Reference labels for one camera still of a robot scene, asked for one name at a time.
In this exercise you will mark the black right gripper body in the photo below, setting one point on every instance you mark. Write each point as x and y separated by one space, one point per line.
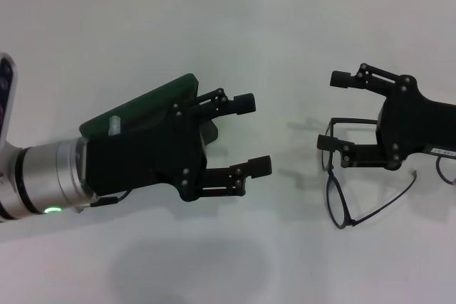
413 122

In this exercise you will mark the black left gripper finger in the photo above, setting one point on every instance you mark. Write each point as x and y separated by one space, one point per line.
242 103
258 167

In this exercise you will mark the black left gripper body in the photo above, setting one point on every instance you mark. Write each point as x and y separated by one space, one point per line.
142 154

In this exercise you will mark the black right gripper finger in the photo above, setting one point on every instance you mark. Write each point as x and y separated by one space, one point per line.
340 79
363 156

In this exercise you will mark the green glasses case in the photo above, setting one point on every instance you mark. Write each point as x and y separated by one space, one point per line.
149 104

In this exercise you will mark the black glasses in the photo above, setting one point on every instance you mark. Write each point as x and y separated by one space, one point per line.
351 223

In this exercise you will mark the silver connector stub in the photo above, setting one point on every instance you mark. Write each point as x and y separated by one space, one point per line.
114 126

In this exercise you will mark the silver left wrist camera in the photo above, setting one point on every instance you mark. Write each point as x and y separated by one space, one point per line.
6 87

